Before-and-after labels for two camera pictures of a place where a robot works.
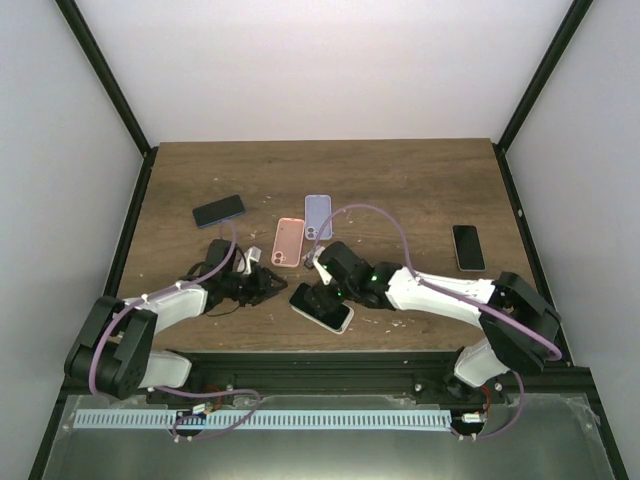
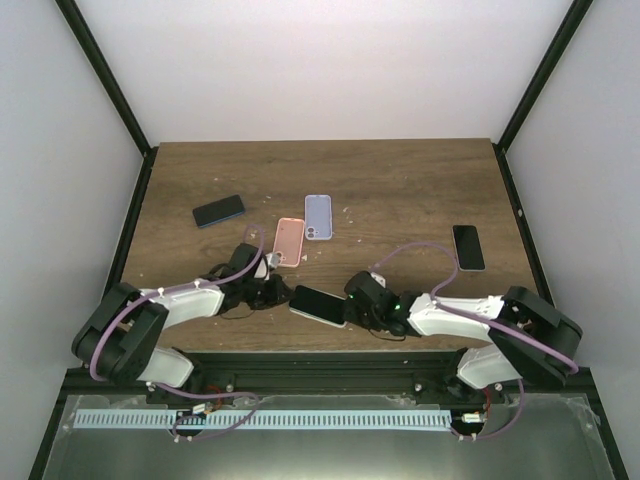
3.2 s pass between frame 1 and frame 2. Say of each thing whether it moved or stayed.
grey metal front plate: stayed
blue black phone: stayed
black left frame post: stayed
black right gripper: moved
